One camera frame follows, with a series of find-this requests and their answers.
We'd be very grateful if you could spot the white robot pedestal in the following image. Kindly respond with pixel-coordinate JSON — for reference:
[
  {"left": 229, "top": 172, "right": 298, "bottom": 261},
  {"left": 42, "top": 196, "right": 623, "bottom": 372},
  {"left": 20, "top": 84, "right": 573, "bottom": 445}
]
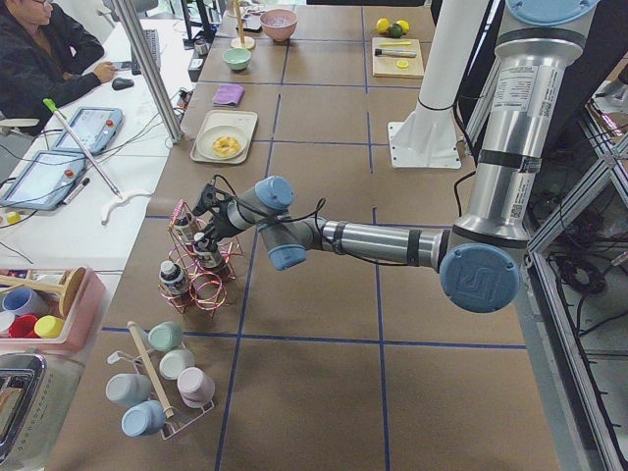
[{"left": 389, "top": 0, "right": 498, "bottom": 169}]

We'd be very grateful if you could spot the metal rod green tip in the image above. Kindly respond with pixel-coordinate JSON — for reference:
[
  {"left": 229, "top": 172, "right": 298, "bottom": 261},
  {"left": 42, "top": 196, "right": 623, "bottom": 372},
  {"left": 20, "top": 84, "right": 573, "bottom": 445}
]
[{"left": 43, "top": 98, "right": 123, "bottom": 199}]

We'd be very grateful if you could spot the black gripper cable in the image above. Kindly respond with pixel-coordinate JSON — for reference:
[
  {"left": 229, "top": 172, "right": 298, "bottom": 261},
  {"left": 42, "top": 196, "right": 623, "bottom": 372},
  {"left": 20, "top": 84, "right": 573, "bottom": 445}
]
[{"left": 210, "top": 174, "right": 344, "bottom": 256}]

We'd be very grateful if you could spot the black scale with jigger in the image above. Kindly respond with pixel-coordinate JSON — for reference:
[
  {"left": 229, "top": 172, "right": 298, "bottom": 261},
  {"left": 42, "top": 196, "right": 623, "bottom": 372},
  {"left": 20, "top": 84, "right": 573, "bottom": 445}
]
[{"left": 187, "top": 39, "right": 211, "bottom": 82}]

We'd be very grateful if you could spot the cream round plate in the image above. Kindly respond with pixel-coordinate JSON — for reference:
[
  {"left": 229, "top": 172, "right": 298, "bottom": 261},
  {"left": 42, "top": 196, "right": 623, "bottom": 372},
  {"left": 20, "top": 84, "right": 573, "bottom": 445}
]
[{"left": 196, "top": 126, "right": 248, "bottom": 160}]

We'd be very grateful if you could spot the teach pendant tablet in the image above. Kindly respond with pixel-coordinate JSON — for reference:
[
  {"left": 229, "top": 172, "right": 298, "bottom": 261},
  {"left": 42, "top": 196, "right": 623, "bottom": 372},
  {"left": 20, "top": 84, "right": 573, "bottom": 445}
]
[
  {"left": 69, "top": 107, "right": 124, "bottom": 155},
  {"left": 1, "top": 150, "right": 85, "bottom": 211}
]

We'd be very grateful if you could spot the tea bottle in rack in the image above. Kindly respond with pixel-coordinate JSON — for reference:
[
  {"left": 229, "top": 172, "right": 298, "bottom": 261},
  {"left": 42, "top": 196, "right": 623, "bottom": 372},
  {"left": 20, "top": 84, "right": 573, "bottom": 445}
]
[
  {"left": 159, "top": 260, "right": 189, "bottom": 298},
  {"left": 173, "top": 211, "right": 199, "bottom": 244}
]

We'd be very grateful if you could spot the black computer mouse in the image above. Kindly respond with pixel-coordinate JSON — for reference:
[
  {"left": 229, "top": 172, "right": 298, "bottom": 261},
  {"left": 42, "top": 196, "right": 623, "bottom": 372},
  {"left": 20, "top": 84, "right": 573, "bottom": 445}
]
[{"left": 111, "top": 78, "right": 134, "bottom": 91}]

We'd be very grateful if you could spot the mint green bowl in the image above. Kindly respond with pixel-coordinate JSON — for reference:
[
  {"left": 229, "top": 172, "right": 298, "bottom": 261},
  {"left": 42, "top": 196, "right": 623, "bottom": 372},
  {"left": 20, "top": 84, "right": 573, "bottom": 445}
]
[{"left": 222, "top": 48, "right": 252, "bottom": 72}]

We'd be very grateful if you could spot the yellow plastic knife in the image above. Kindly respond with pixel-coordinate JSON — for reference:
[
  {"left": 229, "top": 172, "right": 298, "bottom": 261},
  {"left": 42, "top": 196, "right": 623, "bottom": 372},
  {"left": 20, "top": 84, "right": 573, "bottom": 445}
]
[{"left": 378, "top": 40, "right": 413, "bottom": 47}]

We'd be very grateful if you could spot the yellow lemon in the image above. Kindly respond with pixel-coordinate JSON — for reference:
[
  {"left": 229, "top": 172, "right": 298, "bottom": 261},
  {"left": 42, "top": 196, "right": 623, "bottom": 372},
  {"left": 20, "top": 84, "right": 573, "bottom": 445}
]
[
  {"left": 376, "top": 18, "right": 391, "bottom": 34},
  {"left": 395, "top": 20, "right": 410, "bottom": 35}
]

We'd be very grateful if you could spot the pink bowl of ice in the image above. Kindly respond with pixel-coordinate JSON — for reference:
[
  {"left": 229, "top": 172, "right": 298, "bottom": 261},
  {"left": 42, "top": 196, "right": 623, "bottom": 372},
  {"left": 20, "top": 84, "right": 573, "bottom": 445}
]
[{"left": 260, "top": 9, "right": 297, "bottom": 42}]

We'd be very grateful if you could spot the yellow lemon right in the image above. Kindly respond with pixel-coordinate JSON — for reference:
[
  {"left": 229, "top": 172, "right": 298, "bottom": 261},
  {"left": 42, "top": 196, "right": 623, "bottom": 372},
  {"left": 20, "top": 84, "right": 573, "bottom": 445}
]
[{"left": 395, "top": 20, "right": 410, "bottom": 35}]

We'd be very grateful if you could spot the aluminium frame post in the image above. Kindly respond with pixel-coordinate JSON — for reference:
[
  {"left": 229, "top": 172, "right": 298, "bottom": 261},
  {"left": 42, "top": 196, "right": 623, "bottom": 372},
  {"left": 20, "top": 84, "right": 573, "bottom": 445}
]
[{"left": 113, "top": 0, "right": 183, "bottom": 144}]

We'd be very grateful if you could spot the beige rectangular tray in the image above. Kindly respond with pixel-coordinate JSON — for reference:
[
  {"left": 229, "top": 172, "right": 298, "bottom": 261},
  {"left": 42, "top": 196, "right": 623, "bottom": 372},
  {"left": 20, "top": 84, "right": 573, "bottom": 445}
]
[{"left": 190, "top": 110, "right": 257, "bottom": 165}]

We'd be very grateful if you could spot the cream toaster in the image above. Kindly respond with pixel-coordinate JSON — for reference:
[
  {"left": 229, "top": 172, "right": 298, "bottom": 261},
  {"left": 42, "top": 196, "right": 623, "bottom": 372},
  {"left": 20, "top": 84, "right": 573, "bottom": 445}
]
[{"left": 1, "top": 352, "right": 83, "bottom": 470}]

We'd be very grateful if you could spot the grey blue mug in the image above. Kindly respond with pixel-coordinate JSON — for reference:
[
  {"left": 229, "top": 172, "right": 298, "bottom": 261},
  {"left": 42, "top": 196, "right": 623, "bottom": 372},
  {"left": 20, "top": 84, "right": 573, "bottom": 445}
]
[{"left": 105, "top": 374, "right": 152, "bottom": 407}]

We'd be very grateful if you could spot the pink mug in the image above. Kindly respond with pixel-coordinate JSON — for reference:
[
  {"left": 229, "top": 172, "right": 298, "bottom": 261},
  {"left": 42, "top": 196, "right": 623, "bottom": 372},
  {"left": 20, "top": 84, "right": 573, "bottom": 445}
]
[{"left": 177, "top": 367, "right": 216, "bottom": 408}]

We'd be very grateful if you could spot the steel muddler black tip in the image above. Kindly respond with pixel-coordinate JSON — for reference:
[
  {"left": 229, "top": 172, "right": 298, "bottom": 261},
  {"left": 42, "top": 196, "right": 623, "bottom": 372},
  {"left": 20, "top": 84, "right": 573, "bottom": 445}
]
[{"left": 374, "top": 48, "right": 418, "bottom": 58}]

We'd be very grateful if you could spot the pink storage bin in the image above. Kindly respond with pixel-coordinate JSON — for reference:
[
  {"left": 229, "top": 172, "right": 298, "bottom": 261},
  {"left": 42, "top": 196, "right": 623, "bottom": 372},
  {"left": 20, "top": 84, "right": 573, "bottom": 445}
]
[{"left": 1, "top": 267, "right": 105, "bottom": 352}]

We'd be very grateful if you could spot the seated person dark jacket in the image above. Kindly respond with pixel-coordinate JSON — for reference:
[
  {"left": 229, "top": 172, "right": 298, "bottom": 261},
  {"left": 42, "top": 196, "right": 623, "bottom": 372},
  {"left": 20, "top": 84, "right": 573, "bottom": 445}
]
[{"left": 1, "top": 1, "right": 116, "bottom": 136}]

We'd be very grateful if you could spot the purple folded cloth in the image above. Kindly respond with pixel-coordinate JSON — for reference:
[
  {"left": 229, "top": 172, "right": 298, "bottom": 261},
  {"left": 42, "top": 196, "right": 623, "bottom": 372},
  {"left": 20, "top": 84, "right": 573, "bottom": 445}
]
[{"left": 212, "top": 83, "right": 244, "bottom": 107}]

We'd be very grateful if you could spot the copper wire bottle rack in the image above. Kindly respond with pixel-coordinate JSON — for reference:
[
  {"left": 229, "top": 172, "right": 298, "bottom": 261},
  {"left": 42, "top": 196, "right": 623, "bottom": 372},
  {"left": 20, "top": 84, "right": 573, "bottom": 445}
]
[{"left": 158, "top": 200, "right": 242, "bottom": 319}]

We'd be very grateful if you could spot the yellow lemon left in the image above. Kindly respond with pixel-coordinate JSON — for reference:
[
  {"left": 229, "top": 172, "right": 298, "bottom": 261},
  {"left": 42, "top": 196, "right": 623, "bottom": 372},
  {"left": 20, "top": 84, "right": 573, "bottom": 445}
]
[{"left": 376, "top": 18, "right": 391, "bottom": 34}]

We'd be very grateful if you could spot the right teach pendant tablet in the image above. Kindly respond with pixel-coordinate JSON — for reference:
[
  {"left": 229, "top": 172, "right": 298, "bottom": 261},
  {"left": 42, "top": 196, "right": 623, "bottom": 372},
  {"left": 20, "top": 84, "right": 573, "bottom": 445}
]
[{"left": 69, "top": 107, "right": 124, "bottom": 155}]

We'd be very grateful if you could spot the green mug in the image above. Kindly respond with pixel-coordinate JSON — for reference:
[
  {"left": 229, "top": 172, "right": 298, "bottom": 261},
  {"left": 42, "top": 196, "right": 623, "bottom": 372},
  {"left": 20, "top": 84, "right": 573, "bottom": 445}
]
[{"left": 148, "top": 321, "right": 183, "bottom": 352}]

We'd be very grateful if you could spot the wire mug rack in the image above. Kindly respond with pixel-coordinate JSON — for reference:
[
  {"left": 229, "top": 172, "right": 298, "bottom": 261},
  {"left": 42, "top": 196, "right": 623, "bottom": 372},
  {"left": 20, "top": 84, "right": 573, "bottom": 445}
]
[{"left": 107, "top": 321, "right": 215, "bottom": 440}]

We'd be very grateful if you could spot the wooden mug tree stand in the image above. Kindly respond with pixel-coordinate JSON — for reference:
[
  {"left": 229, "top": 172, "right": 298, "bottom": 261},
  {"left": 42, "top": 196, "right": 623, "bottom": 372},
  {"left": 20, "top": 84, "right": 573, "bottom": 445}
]
[{"left": 231, "top": 0, "right": 255, "bottom": 50}]

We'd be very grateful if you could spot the glazed donut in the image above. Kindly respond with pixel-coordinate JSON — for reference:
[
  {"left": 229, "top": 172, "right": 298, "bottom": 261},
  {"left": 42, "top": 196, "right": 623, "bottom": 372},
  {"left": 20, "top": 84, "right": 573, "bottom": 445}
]
[{"left": 211, "top": 135, "right": 241, "bottom": 159}]

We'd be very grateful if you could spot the green lime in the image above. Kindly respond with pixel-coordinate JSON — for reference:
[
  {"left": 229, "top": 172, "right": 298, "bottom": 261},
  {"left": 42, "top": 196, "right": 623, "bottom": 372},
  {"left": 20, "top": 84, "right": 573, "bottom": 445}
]
[{"left": 387, "top": 23, "right": 404, "bottom": 38}]

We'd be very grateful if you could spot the wooden cutting board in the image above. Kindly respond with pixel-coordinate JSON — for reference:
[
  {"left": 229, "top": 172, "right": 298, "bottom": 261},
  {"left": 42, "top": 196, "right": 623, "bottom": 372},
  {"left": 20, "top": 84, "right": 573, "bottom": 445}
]
[{"left": 372, "top": 37, "right": 424, "bottom": 79}]

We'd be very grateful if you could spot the left teach pendant tablet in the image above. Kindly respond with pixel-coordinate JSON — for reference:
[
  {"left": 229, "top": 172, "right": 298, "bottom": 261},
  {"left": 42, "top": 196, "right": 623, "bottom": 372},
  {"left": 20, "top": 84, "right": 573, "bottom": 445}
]
[{"left": 1, "top": 150, "right": 85, "bottom": 211}]

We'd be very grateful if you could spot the white mug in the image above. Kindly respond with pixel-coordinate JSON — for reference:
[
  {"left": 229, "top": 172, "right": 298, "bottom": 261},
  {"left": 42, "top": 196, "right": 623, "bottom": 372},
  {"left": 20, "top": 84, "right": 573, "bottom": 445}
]
[{"left": 159, "top": 348, "right": 195, "bottom": 381}]

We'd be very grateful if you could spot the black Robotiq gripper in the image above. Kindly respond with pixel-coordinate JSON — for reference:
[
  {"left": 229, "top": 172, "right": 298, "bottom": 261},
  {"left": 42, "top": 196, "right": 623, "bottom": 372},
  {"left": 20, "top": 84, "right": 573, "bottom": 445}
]
[{"left": 192, "top": 183, "right": 231, "bottom": 242}]

